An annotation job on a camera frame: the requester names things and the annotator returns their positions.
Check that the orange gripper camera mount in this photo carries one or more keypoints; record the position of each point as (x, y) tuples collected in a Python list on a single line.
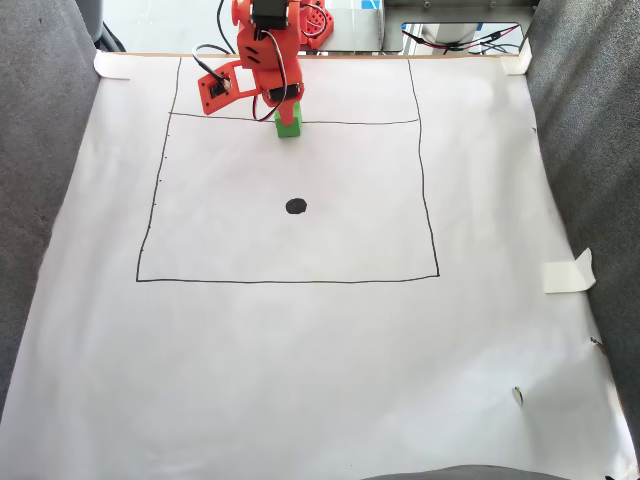
[(215, 92)]

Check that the white paper sheet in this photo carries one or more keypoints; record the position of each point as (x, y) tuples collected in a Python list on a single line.
[(320, 340)]

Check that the dark grey post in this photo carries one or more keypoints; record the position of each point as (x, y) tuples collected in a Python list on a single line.
[(92, 20)]

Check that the white tape piece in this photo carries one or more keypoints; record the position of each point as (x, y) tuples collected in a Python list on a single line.
[(517, 62), (567, 275), (111, 65)]

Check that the small white green sticker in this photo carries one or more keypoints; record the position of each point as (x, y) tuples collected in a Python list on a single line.
[(517, 396)]

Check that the metal base plate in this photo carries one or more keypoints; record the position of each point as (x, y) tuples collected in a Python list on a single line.
[(355, 30)]

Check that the green block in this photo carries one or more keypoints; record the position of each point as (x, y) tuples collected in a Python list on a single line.
[(290, 131)]

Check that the grey fabric panel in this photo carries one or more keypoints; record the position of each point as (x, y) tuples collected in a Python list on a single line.
[(35, 150), (590, 150)]

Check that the white round device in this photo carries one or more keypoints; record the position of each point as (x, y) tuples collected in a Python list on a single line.
[(450, 32)]

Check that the black dot mark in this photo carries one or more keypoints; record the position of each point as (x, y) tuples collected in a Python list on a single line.
[(296, 206)]

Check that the metal frame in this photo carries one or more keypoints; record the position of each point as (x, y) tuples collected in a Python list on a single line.
[(450, 12)]

